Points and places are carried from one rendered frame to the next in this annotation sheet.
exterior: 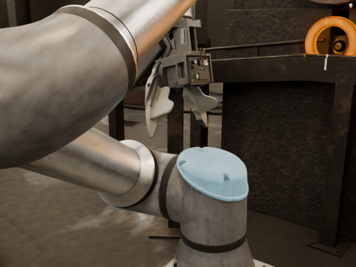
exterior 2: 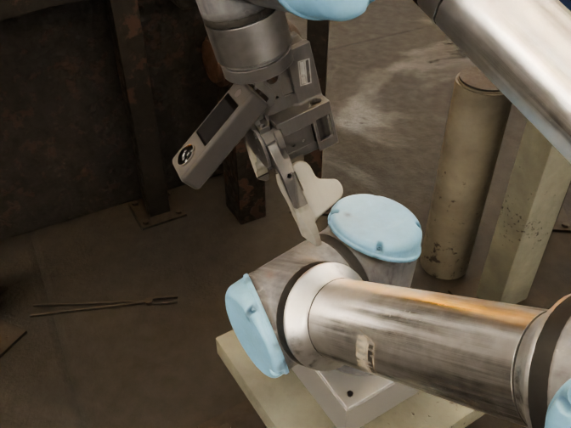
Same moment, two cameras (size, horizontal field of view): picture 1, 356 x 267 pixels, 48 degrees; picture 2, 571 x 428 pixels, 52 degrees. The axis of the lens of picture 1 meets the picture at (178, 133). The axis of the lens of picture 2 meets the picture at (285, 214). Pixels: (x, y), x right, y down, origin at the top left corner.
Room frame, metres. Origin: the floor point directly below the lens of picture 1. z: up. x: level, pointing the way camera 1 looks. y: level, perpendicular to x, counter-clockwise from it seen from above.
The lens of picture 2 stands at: (0.52, 0.50, 1.06)
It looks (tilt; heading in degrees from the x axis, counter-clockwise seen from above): 39 degrees down; 292
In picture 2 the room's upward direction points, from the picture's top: straight up
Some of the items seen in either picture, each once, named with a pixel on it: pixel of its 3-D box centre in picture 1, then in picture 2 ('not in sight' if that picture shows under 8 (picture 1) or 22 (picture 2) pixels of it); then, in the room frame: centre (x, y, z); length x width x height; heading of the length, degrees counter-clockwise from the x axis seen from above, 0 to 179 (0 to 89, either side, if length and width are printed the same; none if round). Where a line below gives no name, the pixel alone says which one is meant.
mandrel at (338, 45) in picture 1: (345, 45); not in sight; (1.54, -0.63, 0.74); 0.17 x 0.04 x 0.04; 141
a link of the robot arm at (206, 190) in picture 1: (208, 191); (367, 254); (0.63, -0.05, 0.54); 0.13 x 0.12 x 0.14; 63
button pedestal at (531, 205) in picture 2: not in sight; (534, 197); (0.41, -0.60, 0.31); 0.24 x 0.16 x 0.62; 51
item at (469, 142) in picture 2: not in sight; (462, 182); (0.56, -0.67, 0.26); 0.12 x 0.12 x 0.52
